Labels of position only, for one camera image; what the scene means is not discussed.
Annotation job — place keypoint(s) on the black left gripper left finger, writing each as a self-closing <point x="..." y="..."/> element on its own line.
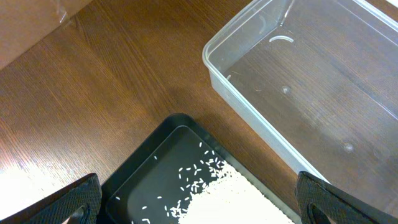
<point x="79" y="202"/>

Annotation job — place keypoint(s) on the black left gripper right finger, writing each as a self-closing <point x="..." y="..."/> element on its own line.
<point x="320" y="202"/>

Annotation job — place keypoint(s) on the black rectangular tray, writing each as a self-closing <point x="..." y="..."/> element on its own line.
<point x="158" y="179"/>

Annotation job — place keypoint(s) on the pile of white rice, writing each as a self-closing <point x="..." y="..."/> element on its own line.
<point x="230" y="198"/>

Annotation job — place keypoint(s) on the clear plastic bin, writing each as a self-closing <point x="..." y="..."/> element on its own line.
<point x="317" y="81"/>

